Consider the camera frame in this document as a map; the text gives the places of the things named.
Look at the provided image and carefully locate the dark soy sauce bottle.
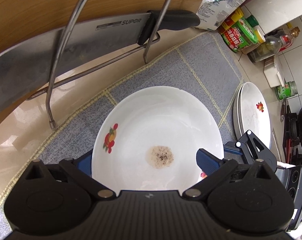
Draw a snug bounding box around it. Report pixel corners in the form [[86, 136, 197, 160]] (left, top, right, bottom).
[[218, 8, 244, 34]]

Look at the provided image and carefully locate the wooden cutting board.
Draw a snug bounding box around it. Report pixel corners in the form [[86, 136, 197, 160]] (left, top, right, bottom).
[[0, 0, 214, 133]]

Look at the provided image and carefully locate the clear glass oil bottle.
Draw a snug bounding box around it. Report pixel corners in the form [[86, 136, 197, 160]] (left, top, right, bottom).
[[247, 34, 294, 63]]

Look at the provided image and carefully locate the stained floral white plate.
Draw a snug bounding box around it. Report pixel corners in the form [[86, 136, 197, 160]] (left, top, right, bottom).
[[91, 86, 224, 193]]

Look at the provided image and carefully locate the small green label jar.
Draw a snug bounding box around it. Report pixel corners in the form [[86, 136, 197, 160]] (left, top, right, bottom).
[[275, 81, 298, 100]]

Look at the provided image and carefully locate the steel cleaver black handle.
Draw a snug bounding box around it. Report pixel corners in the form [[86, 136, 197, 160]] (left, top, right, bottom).
[[0, 9, 201, 118]]

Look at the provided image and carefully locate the white clipped food bag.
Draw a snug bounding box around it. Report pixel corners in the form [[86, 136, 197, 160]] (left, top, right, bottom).
[[195, 0, 246, 31]]

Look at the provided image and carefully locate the grey teal checked towel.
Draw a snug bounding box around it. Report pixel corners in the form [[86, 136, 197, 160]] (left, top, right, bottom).
[[0, 29, 244, 239]]

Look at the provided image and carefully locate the yellow lid spice jar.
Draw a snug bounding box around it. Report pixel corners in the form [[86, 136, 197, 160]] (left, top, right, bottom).
[[243, 28, 266, 55]]

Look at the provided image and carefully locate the green lid sauce jar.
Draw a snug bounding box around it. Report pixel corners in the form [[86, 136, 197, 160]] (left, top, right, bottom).
[[221, 18, 258, 53]]

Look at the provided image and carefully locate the white seasoning box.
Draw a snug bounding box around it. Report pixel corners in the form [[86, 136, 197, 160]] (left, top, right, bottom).
[[263, 55, 285, 88]]

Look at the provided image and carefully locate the wire knife rack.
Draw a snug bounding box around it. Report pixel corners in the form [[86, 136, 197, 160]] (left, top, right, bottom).
[[31, 0, 171, 130]]

